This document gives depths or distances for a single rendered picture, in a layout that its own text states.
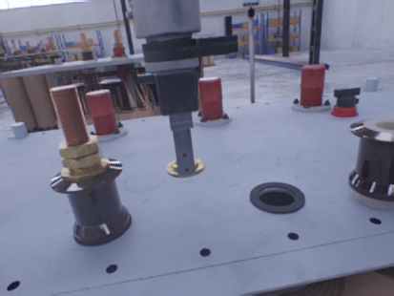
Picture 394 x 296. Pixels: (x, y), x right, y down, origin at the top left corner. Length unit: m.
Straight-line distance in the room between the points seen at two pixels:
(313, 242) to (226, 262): 0.11
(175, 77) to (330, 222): 0.28
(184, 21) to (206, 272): 0.29
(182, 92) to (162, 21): 0.08
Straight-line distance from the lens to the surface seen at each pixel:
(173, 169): 0.42
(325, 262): 0.35
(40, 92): 6.29
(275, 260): 0.34
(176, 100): 0.32
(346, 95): 0.86
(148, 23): 0.34
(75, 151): 0.35
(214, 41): 0.36
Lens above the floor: 1.60
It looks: 22 degrees down
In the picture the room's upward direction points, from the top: 6 degrees counter-clockwise
